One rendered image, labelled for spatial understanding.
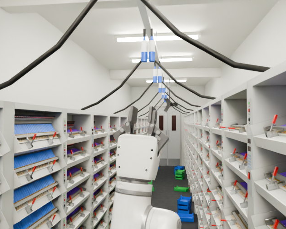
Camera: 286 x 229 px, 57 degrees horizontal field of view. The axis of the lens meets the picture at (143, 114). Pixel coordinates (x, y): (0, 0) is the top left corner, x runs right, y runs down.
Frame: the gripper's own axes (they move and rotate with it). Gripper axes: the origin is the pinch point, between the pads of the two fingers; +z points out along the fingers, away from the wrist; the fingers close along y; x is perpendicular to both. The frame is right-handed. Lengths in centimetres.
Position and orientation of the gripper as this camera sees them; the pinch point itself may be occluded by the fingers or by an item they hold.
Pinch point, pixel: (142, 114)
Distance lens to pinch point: 64.2
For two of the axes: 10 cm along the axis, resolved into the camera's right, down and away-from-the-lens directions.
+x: -3.6, -2.3, -9.0
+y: 9.2, 0.3, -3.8
